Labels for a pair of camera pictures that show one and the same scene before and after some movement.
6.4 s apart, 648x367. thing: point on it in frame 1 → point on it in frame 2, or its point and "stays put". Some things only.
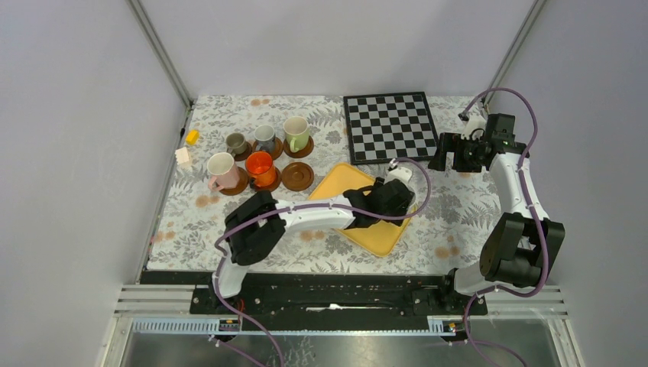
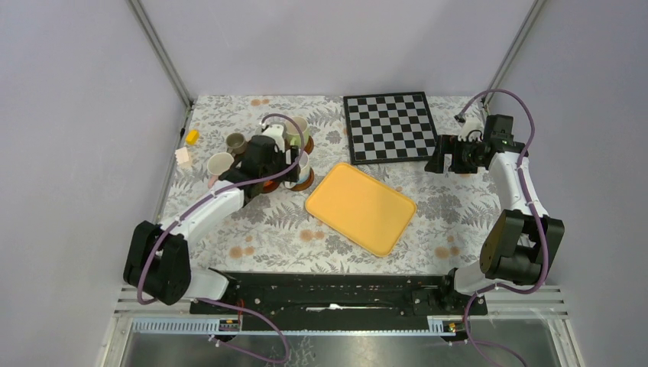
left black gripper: x=400 y=210 → x=292 y=157
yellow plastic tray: x=380 y=237 stays put
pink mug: x=223 y=171 stays put
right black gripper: x=452 y=143 stays put
